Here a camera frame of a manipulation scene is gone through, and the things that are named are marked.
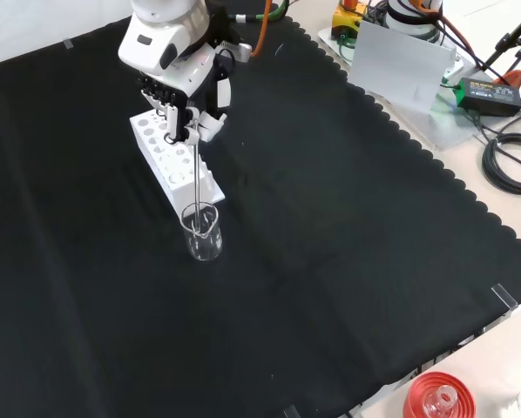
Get red ribbed round stand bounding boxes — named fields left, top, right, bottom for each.
left=402, top=370, right=477, bottom=418

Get orange robot cable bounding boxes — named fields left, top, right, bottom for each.
left=249, top=0, right=274, bottom=57

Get clear glass graduated beaker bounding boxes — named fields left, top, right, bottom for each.
left=179, top=201, right=224, bottom=262

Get black power adapter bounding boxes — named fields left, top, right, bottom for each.
left=455, top=77, right=521, bottom=118

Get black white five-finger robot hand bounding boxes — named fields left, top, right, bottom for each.
left=118, top=12, right=233, bottom=147

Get pale grey board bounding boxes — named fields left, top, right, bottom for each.
left=349, top=19, right=458, bottom=115

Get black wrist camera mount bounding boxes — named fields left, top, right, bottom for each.
left=204, top=0, right=254, bottom=63

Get yellow stop button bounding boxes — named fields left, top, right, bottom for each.
left=332, top=0, right=369, bottom=41

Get green robot cable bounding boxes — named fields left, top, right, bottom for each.
left=227, top=2, right=288, bottom=24

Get white test tube rack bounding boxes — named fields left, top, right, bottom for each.
left=128, top=110, right=226, bottom=215

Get clear glass stirring rod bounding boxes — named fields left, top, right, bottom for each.
left=192, top=124, right=203, bottom=234

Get clear glass flask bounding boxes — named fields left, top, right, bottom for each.
left=423, top=384, right=459, bottom=418

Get black tripod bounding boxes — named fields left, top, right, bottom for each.
left=482, top=0, right=521, bottom=84

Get black bench cloth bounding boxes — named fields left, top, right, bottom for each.
left=0, top=16, right=521, bottom=418

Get coiled black cable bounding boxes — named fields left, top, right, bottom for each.
left=481, top=133, right=521, bottom=195

